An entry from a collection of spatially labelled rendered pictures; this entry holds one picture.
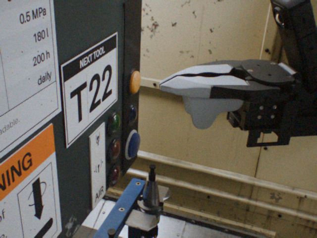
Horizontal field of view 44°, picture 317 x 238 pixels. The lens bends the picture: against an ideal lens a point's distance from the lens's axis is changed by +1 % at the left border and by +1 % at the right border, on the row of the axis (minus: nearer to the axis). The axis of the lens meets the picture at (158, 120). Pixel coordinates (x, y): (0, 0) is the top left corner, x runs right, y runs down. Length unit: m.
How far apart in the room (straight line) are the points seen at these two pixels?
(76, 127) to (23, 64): 0.09
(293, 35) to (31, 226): 0.32
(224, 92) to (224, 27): 0.71
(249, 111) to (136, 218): 0.54
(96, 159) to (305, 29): 0.25
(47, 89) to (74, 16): 0.06
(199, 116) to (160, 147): 0.90
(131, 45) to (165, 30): 0.76
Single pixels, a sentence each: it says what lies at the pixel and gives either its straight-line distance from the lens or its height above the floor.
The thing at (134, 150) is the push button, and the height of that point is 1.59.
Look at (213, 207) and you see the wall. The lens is 1.42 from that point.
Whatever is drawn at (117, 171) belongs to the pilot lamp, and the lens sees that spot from 0.43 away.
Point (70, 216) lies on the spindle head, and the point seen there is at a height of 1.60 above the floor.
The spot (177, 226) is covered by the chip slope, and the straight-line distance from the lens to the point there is 1.47.
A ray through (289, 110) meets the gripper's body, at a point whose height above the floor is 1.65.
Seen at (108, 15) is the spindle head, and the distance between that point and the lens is 0.36.
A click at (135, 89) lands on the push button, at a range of 0.42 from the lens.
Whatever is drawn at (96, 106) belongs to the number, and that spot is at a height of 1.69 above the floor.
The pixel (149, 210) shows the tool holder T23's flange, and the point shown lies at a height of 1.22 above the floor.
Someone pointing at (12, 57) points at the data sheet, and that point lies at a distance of 0.25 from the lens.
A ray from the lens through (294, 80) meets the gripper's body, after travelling 0.46.
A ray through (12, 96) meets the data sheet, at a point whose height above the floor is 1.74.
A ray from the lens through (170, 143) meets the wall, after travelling 1.31.
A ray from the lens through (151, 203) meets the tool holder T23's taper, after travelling 0.94.
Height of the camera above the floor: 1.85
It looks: 28 degrees down
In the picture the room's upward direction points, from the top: 3 degrees clockwise
